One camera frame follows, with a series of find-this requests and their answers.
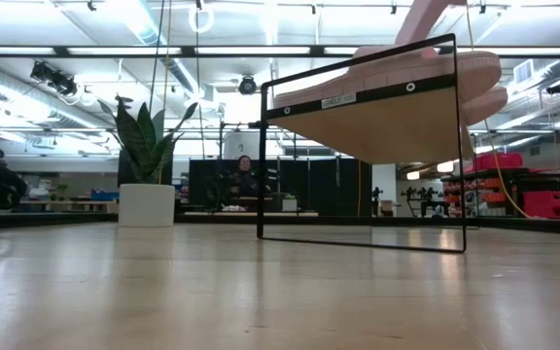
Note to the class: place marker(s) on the pink rubber slide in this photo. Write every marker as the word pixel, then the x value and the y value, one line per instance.
pixel 486 104
pixel 423 19
pixel 406 70

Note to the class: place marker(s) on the white shelf label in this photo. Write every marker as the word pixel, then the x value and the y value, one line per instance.
pixel 338 101

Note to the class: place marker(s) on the person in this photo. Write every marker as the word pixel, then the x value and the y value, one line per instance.
pixel 246 182
pixel 12 187

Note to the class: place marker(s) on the black partition screen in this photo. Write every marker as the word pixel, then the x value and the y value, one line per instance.
pixel 319 187

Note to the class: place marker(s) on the white box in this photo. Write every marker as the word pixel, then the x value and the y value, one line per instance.
pixel 241 146

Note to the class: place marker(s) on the round black ceiling lamp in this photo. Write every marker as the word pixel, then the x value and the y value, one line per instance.
pixel 247 86

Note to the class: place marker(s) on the white pillar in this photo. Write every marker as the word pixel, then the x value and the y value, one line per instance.
pixel 383 185

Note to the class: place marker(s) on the white plant pot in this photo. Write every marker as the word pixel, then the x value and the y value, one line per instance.
pixel 146 206

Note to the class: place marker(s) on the green snake plant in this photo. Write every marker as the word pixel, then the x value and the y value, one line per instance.
pixel 144 146

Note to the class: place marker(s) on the background black robot arms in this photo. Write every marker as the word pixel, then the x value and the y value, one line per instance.
pixel 423 194

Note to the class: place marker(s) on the black overhead beam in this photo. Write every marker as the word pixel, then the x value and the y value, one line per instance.
pixel 187 50

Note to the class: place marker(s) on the blue box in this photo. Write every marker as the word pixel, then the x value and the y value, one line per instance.
pixel 105 196

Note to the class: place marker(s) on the rack with red bins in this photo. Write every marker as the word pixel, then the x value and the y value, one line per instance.
pixel 484 197

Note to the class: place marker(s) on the red storage bin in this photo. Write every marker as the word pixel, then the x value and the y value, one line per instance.
pixel 499 162

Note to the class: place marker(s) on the black stage lights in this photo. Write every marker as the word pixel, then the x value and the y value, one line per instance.
pixel 59 82

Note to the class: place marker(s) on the red crate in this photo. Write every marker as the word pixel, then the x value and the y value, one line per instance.
pixel 545 204

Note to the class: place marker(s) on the black ceiling fixture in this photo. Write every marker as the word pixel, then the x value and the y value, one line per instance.
pixel 558 88

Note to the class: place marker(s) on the wooden shelf with black frame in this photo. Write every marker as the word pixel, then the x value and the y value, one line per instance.
pixel 382 129

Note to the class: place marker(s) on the black metal table frame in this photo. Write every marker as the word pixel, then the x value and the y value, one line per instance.
pixel 66 220

